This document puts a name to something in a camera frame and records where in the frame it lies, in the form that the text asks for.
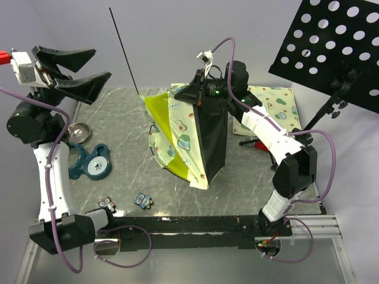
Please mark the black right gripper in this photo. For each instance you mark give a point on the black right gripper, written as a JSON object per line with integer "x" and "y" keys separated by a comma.
{"x": 192, "y": 93}

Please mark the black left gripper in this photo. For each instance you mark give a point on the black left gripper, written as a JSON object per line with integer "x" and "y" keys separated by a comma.
{"x": 83, "y": 88}

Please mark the green patterned pet tent fabric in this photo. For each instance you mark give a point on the green patterned pet tent fabric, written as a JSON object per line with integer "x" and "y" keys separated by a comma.
{"x": 176, "y": 120}

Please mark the black tent pole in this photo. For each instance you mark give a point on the black tent pole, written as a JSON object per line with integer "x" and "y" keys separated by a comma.
{"x": 165, "y": 154}
{"x": 123, "y": 50}

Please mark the green patterned tent mat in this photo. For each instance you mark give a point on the green patterned tent mat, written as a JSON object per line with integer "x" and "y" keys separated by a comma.
{"x": 280, "y": 104}

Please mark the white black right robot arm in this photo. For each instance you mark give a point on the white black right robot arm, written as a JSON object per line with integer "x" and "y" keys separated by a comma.
{"x": 295, "y": 163}

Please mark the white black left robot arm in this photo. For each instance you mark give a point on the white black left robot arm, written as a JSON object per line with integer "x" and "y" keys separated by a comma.
{"x": 38, "y": 122}

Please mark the stainless steel pet bowl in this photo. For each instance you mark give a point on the stainless steel pet bowl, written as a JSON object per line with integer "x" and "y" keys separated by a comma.
{"x": 79, "y": 132}

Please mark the teal double pet bowl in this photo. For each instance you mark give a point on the teal double pet bowl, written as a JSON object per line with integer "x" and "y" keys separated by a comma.
{"x": 95, "y": 165}

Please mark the red glitter microphone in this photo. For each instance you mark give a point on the red glitter microphone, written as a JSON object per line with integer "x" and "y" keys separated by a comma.
{"x": 260, "y": 145}

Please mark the blue owl puzzle piece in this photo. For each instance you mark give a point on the blue owl puzzle piece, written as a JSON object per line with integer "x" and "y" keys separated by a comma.
{"x": 143, "y": 201}

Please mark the red owl puzzle piece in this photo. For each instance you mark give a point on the red owl puzzle piece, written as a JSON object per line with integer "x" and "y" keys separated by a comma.
{"x": 107, "y": 203}

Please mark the black music stand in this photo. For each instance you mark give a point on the black music stand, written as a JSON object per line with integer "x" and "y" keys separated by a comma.
{"x": 332, "y": 47}

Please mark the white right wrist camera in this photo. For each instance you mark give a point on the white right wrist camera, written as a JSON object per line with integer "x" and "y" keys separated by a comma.
{"x": 207, "y": 58}

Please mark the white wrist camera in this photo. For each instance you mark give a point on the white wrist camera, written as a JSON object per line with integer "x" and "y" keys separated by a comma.
{"x": 22, "y": 65}
{"x": 207, "y": 58}

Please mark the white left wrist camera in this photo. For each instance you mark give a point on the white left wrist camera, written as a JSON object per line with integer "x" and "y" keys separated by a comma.
{"x": 22, "y": 65}

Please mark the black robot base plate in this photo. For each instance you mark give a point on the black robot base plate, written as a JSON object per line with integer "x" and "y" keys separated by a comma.
{"x": 240, "y": 231}

